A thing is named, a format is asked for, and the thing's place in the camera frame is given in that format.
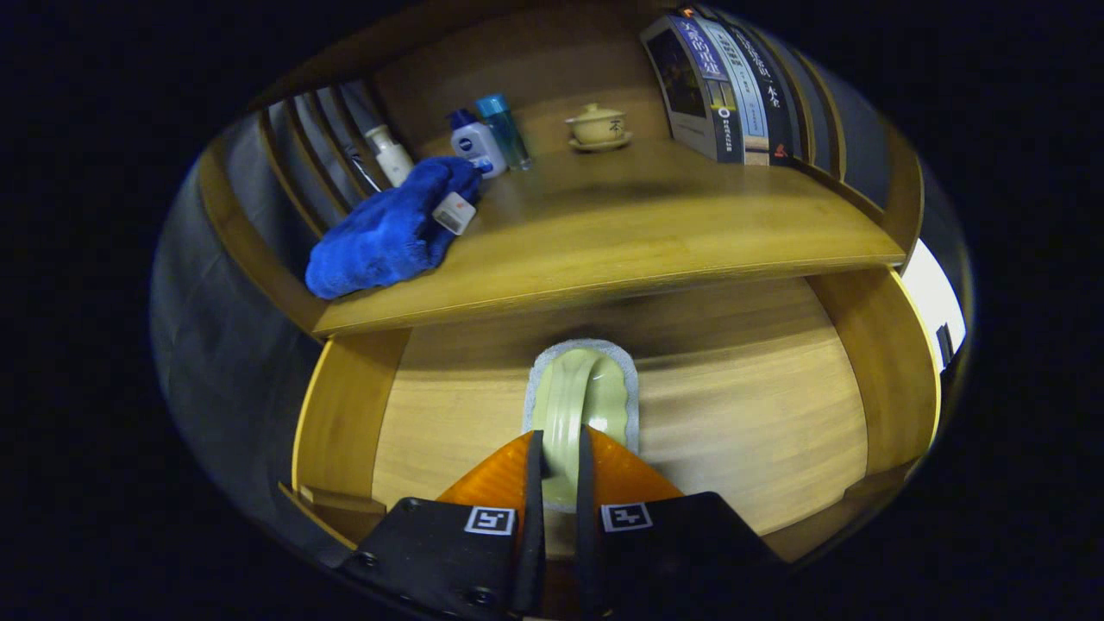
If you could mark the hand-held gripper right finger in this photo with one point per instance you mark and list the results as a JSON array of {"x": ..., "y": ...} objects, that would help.
[{"x": 586, "y": 543}]

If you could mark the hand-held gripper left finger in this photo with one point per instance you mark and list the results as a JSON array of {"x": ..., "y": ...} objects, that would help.
[{"x": 535, "y": 535}]

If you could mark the green scrub brush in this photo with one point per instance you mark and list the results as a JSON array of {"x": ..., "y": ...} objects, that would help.
[{"x": 569, "y": 397}]

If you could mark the wooden drawer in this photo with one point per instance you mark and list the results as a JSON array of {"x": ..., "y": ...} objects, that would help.
[{"x": 759, "y": 414}]

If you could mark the wooden countertop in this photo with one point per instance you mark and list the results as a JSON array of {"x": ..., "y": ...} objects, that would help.
[{"x": 621, "y": 224}]

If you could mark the blue towel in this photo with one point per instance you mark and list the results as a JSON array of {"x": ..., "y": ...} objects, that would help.
[{"x": 379, "y": 241}]

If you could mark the white bottle with blue cap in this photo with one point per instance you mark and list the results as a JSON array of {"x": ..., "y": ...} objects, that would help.
[{"x": 474, "y": 142}]

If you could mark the white pump bottle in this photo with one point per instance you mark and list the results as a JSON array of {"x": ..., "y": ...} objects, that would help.
[{"x": 392, "y": 159}]

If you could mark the teal bottle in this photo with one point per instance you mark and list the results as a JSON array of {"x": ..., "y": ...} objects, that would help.
[{"x": 504, "y": 129}]

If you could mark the beige lidded teacup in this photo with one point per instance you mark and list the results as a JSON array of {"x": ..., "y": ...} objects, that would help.
[{"x": 597, "y": 128}]

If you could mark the book with blue spine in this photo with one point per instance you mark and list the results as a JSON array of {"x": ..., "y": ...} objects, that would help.
[{"x": 690, "y": 86}]

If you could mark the book with black spine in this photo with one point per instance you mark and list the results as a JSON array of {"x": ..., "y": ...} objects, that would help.
[{"x": 772, "y": 112}]

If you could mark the book with pale spine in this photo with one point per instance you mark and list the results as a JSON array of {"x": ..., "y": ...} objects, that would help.
[{"x": 746, "y": 95}]

